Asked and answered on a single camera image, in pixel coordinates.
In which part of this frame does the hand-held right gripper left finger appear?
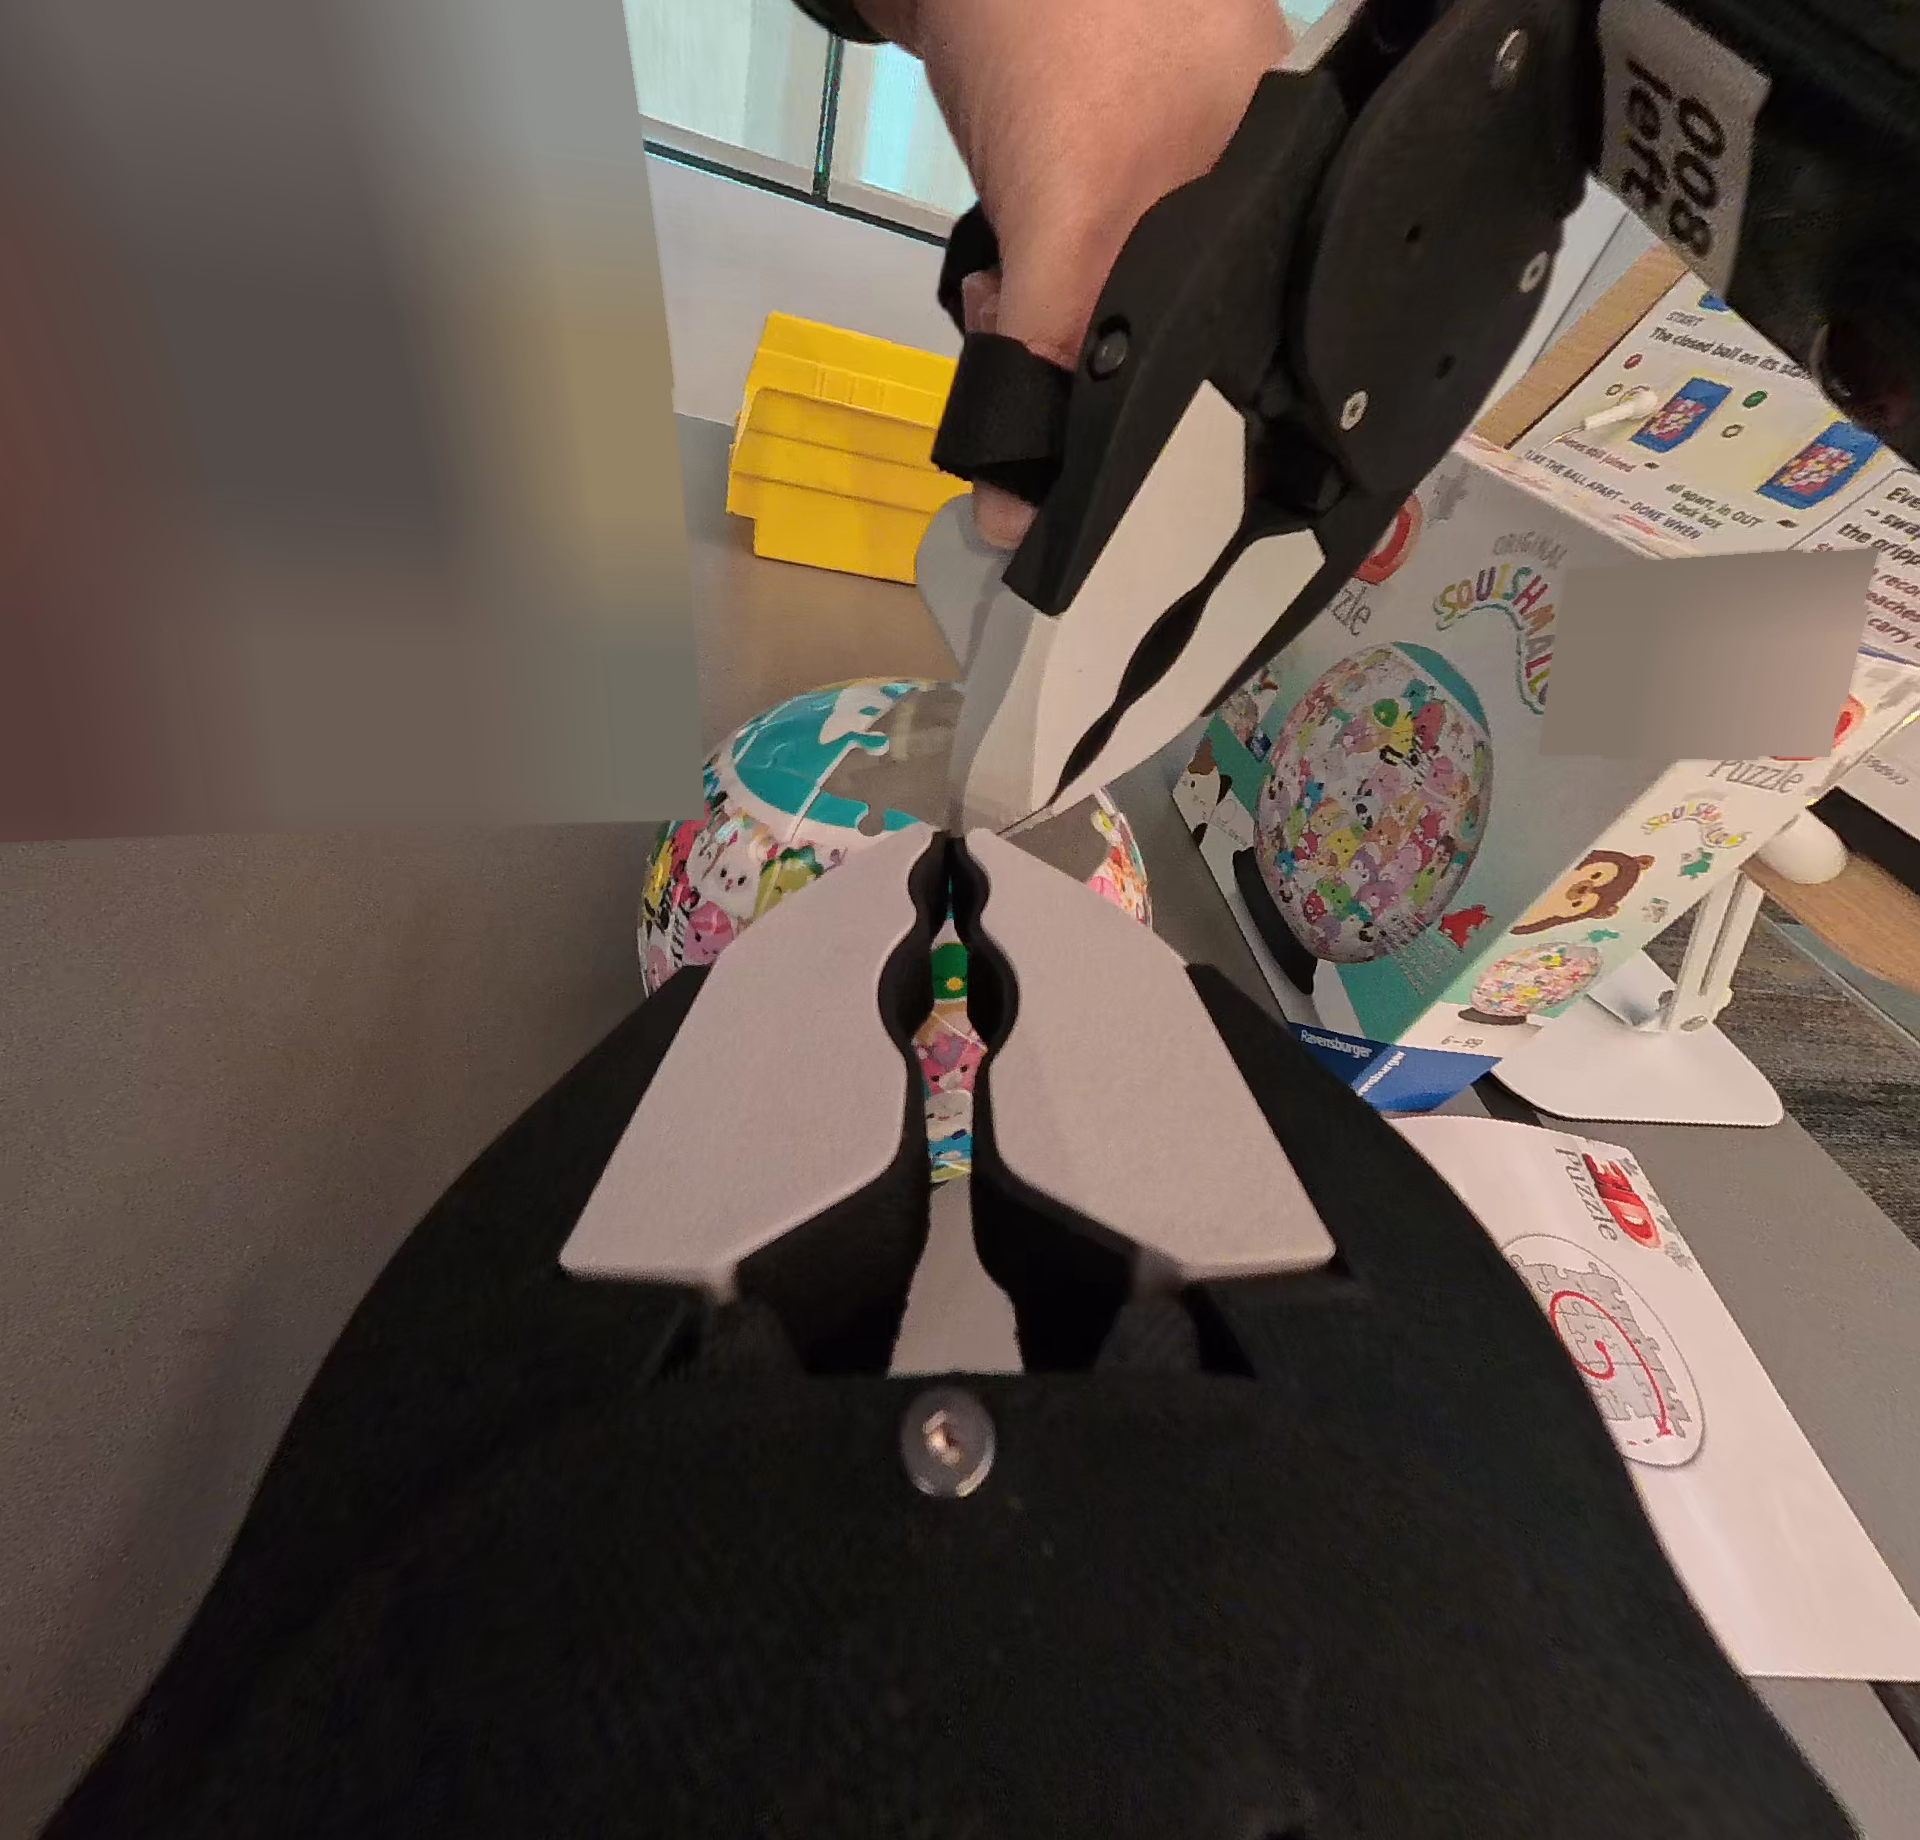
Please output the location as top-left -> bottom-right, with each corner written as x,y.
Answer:
558,827 -> 963,1374

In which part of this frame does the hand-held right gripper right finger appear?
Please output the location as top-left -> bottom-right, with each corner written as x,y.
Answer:
959,827 -> 1339,1374

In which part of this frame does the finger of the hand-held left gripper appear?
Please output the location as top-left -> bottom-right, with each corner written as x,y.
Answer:
1042,512 -> 1357,827
913,378 -> 1250,832

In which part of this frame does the colourful puzzle ball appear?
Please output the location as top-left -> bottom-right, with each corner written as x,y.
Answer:
641,678 -> 1158,1187

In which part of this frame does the puzzle box with ball picture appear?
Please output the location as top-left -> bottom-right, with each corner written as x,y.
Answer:
1170,438 -> 1878,1114

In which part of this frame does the person's left hand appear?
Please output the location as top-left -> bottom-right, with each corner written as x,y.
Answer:
897,0 -> 1295,550

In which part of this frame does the printed instruction board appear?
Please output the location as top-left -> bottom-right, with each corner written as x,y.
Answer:
1477,242 -> 1920,672

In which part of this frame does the white metal stand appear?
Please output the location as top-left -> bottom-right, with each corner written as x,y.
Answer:
1484,803 -> 1854,1128

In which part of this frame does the white instruction leaflet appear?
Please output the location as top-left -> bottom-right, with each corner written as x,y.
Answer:
1386,1112 -> 1920,1679

